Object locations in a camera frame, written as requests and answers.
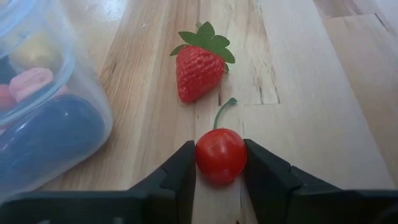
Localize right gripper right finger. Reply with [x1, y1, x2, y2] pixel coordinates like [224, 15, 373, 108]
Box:
[243, 138, 398, 224]

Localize pink peach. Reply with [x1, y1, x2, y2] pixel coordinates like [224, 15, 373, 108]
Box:
[8, 67, 55, 103]

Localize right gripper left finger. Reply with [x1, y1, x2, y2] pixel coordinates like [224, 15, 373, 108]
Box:
[0, 140, 197, 224]

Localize yellow lemon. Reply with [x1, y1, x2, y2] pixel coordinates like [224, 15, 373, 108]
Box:
[8, 30, 65, 71]

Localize red cherry green stem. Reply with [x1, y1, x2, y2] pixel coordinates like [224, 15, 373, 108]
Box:
[195, 97, 249, 185]

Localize red strawberry green leaves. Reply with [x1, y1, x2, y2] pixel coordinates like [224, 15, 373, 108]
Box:
[169, 21, 236, 104]

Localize clear plastic tupperware container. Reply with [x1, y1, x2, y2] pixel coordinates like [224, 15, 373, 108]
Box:
[0, 0, 114, 203]

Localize purple eggplant green cap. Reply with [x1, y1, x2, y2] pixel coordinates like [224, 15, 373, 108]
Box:
[0, 94, 107, 187]

